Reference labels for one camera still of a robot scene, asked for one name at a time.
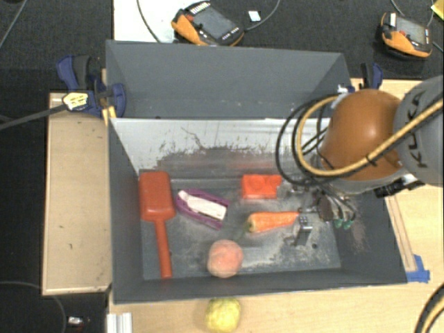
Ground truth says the orange toy carrot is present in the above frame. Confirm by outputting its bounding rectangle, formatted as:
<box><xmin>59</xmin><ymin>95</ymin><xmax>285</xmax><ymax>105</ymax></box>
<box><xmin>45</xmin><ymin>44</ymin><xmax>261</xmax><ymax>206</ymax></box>
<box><xmin>244</xmin><ymin>211</ymin><xmax>301</xmax><ymax>234</ymax></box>

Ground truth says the orange-red toy brick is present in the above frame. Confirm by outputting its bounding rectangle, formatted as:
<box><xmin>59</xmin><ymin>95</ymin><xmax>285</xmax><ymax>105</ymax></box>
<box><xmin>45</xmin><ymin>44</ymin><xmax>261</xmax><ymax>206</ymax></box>
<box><xmin>241</xmin><ymin>173</ymin><xmax>283</xmax><ymax>200</ymax></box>

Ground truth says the pink toy peach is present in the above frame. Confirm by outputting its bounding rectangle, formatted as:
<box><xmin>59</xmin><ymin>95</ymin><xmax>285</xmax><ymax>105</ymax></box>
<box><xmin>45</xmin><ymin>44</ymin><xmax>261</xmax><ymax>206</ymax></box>
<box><xmin>206</xmin><ymin>239</ymin><xmax>244</xmax><ymax>279</ymax></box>

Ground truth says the yellow toy lemon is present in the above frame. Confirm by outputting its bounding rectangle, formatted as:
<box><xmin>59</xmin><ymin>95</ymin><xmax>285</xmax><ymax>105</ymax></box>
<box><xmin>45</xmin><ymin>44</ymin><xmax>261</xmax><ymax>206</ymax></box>
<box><xmin>204</xmin><ymin>297</ymin><xmax>242</xmax><ymax>333</ymax></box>

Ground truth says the red toy shovel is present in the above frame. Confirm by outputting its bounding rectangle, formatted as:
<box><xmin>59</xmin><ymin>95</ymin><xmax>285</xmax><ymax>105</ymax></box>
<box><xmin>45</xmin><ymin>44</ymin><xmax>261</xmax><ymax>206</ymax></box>
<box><xmin>137</xmin><ymin>171</ymin><xmax>177</xmax><ymax>280</ymax></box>

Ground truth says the grey metal bin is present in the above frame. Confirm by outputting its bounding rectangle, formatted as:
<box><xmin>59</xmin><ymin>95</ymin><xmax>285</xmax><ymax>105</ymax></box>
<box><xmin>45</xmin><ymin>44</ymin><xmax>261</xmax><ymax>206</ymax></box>
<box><xmin>103</xmin><ymin>40</ymin><xmax>409</xmax><ymax>305</ymax></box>

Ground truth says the pale wood board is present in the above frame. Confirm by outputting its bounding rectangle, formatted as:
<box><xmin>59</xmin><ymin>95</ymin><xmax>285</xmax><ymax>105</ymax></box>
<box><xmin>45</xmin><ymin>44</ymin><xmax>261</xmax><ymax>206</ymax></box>
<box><xmin>41</xmin><ymin>92</ymin><xmax>114</xmax><ymax>296</ymax></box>

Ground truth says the black cylinder on white bracket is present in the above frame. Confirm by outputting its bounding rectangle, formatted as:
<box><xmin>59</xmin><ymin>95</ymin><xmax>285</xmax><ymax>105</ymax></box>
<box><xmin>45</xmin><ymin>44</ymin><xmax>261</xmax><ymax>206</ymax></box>
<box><xmin>373</xmin><ymin>173</ymin><xmax>425</xmax><ymax>199</ymax></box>

